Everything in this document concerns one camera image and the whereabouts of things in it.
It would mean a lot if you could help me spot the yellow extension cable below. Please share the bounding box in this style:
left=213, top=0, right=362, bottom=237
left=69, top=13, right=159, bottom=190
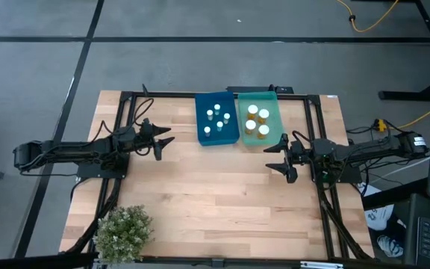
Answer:
left=336, top=0, right=401, bottom=34
left=373, top=95, right=430, bottom=132

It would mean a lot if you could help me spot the teal plastic bin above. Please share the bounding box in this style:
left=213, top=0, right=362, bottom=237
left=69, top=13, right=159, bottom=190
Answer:
left=237, top=90, right=286, bottom=146

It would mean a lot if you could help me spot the white cable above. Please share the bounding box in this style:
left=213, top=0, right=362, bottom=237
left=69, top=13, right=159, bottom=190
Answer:
left=370, top=141, right=430, bottom=182

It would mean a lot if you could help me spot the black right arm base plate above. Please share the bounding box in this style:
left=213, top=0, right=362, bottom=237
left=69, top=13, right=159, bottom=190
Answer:
left=314, top=166, right=364, bottom=185

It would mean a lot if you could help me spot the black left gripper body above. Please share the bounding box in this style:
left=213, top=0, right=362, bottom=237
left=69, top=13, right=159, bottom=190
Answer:
left=134, top=117, right=163, bottom=161

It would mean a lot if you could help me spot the black metal table frame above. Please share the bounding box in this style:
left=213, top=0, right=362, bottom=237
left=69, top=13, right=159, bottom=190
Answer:
left=60, top=90, right=375, bottom=263

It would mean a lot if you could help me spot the blue plastic bin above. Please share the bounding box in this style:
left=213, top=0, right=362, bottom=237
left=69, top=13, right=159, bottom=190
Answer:
left=194, top=91, right=241, bottom=146

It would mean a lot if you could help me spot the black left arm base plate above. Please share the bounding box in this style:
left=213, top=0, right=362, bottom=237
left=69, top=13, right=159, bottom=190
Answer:
left=76, top=152, right=131, bottom=180

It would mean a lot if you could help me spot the white printed shoe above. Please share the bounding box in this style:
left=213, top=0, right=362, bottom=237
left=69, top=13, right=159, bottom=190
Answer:
left=376, top=234, right=405, bottom=259
left=364, top=185, right=396, bottom=232

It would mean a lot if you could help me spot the silver label plate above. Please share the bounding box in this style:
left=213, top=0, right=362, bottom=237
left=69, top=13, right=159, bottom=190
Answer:
left=299, top=261, right=345, bottom=269

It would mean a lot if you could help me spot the green potted plant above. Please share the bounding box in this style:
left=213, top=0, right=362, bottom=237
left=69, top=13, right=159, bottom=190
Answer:
left=94, top=204, right=155, bottom=265

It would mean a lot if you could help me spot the black power box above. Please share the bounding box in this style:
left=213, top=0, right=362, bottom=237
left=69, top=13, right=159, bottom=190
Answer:
left=225, top=85, right=295, bottom=95

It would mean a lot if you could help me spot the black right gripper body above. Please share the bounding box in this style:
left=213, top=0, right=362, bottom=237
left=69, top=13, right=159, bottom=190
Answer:
left=281, top=132, right=315, bottom=185

